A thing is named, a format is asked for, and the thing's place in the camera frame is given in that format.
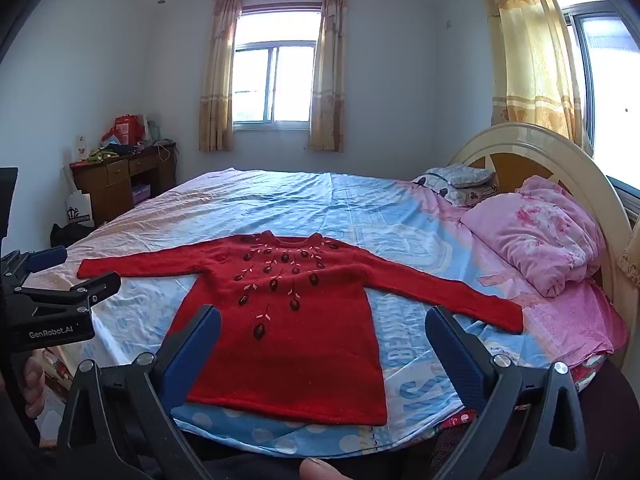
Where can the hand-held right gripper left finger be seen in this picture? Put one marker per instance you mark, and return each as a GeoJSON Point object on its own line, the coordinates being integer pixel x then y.
{"type": "Point", "coordinates": [192, 355]}

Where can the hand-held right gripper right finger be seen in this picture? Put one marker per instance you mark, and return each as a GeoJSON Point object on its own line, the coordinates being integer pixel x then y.
{"type": "Point", "coordinates": [457, 355]}

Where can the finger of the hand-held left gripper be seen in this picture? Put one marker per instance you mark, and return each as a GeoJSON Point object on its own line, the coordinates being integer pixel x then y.
{"type": "Point", "coordinates": [47, 256]}
{"type": "Point", "coordinates": [95, 285]}

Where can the red knitted sweater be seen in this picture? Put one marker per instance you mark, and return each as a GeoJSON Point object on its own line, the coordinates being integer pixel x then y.
{"type": "Point", "coordinates": [290, 350]}

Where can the black clothes pile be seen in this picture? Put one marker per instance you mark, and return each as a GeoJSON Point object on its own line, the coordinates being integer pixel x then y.
{"type": "Point", "coordinates": [70, 235]}

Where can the person's left hand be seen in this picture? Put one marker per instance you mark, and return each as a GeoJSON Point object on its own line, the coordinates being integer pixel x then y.
{"type": "Point", "coordinates": [34, 385]}

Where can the person's right hand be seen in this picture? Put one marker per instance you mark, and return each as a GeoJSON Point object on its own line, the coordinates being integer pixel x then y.
{"type": "Point", "coordinates": [320, 470]}

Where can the white paper bag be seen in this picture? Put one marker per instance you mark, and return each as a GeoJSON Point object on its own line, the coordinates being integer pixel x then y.
{"type": "Point", "coordinates": [80, 210]}

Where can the brown wooden desk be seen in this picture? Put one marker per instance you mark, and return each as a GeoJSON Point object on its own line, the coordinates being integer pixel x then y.
{"type": "Point", "coordinates": [115, 195]}

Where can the pink box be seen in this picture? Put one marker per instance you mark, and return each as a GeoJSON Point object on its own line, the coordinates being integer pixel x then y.
{"type": "Point", "coordinates": [141, 193]}

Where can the green cloth item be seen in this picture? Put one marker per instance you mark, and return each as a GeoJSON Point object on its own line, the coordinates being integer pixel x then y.
{"type": "Point", "coordinates": [100, 155]}

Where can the white printed card box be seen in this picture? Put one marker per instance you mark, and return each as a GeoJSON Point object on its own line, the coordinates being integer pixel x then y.
{"type": "Point", "coordinates": [82, 145]}

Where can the red printed blanket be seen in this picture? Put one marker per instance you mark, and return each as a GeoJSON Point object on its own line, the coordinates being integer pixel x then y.
{"type": "Point", "coordinates": [595, 367]}

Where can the pink floral quilt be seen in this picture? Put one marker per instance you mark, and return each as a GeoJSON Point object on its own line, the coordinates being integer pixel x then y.
{"type": "Point", "coordinates": [535, 230]}

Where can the red gift bag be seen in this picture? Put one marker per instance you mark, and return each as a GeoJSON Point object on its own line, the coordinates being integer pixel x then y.
{"type": "Point", "coordinates": [127, 130]}

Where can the white black-dotted pillow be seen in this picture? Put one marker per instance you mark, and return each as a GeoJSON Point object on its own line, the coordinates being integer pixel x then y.
{"type": "Point", "coordinates": [450, 193]}

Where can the pale green bottle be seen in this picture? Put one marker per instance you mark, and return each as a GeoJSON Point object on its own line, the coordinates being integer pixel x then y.
{"type": "Point", "coordinates": [154, 131]}

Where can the grey patterned pillow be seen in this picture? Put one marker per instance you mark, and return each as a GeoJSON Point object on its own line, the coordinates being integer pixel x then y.
{"type": "Point", "coordinates": [465, 175]}

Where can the printed dotted bed sheet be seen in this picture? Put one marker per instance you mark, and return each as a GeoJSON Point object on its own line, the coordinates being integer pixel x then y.
{"type": "Point", "coordinates": [350, 210]}

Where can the beige lace curtain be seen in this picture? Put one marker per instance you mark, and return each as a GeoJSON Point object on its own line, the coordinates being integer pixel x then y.
{"type": "Point", "coordinates": [631, 255]}

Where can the cream bed headboard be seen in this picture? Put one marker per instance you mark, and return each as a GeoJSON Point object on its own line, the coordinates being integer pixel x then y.
{"type": "Point", "coordinates": [550, 150]}

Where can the yellow curtain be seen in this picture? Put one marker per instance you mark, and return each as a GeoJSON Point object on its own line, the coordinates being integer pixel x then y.
{"type": "Point", "coordinates": [535, 60]}

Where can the large window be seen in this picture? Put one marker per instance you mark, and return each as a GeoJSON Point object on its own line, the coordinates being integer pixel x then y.
{"type": "Point", "coordinates": [610, 85]}

